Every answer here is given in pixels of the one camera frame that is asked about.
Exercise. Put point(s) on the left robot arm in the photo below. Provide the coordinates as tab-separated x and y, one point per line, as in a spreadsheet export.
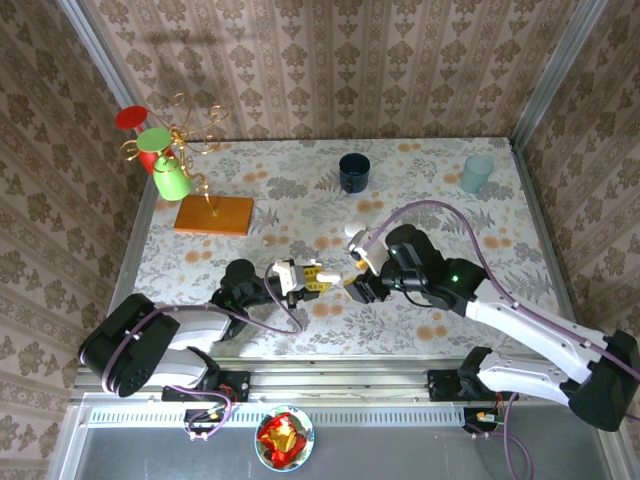
145	345

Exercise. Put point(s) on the dark blue cup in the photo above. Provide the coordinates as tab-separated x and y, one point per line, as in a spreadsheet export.
355	170

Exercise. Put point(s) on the translucent teal cup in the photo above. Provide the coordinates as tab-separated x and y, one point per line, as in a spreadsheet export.
475	175

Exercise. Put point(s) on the green plastic cup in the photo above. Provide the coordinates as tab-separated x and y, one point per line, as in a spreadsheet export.
172	182

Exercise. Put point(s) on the red foil candy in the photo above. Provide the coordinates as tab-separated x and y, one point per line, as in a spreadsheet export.
280	422

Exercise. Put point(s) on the white candy bowl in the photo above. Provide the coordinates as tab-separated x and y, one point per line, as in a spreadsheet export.
310	437

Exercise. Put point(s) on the gold foil candy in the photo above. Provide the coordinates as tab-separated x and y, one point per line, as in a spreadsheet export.
282	442

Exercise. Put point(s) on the grey metal shelf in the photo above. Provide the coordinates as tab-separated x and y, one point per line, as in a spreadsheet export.
400	455

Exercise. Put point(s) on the red plastic cup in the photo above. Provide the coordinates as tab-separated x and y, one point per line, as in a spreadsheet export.
131	118

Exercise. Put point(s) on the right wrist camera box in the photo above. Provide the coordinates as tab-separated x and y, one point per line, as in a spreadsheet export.
372	255

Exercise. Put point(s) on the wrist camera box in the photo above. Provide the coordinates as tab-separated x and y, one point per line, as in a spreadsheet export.
290	275
372	255

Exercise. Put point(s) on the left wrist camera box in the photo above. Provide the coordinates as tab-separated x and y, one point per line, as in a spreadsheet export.
290	275

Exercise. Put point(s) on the aluminium front rail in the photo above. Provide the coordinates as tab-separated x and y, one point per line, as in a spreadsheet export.
340	380

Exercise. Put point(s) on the aluminium table side rail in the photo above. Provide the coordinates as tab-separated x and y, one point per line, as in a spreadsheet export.
127	255
550	250

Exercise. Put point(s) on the aluminium frame post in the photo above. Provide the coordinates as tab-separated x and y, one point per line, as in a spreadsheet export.
555	75
106	75

